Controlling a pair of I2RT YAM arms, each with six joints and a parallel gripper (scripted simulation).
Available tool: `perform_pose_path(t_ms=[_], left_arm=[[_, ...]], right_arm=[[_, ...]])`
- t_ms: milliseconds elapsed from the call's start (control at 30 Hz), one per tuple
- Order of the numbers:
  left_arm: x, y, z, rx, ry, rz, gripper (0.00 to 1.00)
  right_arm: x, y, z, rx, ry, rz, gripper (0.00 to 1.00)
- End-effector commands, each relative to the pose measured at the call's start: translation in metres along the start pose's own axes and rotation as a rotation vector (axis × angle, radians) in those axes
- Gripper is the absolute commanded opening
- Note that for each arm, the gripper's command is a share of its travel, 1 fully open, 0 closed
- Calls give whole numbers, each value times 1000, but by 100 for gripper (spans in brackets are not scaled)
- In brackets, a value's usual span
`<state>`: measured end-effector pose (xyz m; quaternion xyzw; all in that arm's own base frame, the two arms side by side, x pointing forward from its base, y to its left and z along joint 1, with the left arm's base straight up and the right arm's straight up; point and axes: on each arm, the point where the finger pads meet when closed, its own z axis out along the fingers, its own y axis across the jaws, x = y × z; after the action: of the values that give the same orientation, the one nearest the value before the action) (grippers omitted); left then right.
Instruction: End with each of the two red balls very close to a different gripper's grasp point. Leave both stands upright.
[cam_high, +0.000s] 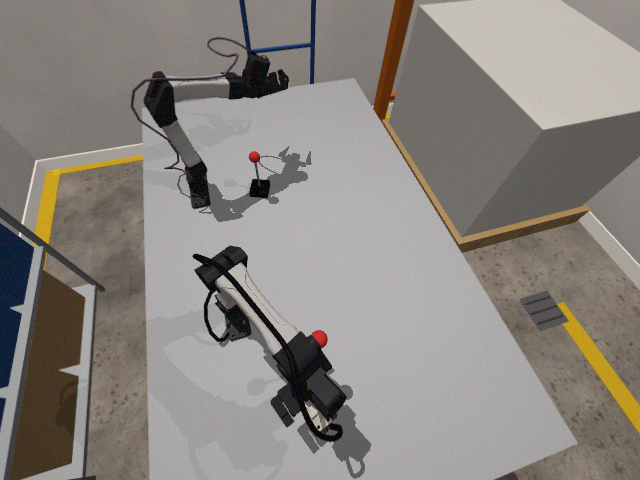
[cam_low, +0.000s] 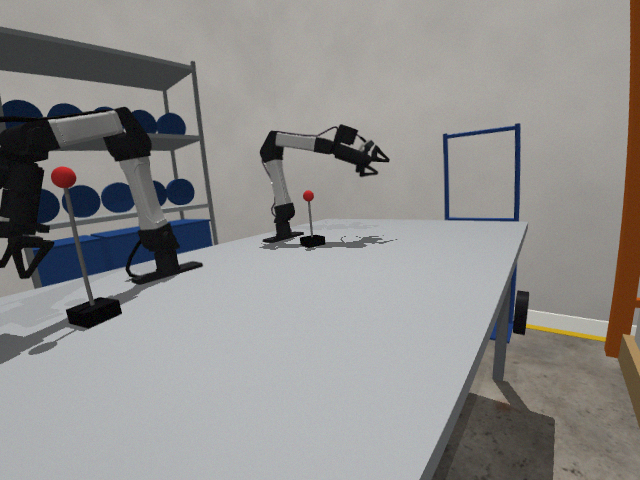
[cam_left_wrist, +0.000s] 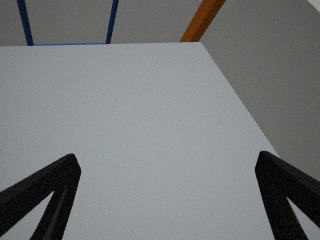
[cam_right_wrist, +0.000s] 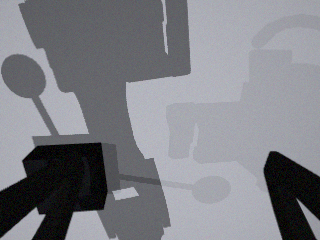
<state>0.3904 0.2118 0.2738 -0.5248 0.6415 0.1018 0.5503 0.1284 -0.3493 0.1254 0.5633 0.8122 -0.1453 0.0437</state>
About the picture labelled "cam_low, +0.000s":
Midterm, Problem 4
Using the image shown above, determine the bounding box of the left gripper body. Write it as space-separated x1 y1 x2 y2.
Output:
347 140 375 173

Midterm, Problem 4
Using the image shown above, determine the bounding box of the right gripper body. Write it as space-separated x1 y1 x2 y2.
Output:
0 189 50 241

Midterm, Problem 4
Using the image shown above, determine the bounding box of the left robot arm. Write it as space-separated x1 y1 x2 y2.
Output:
260 124 358 243

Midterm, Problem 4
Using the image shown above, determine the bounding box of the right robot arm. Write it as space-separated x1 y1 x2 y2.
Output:
0 107 203 285

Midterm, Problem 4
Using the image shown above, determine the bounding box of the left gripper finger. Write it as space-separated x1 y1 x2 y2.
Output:
359 165 378 177
373 145 390 162

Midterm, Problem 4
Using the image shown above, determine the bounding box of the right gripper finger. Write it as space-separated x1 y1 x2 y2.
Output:
0 236 12 268
8 239 54 279

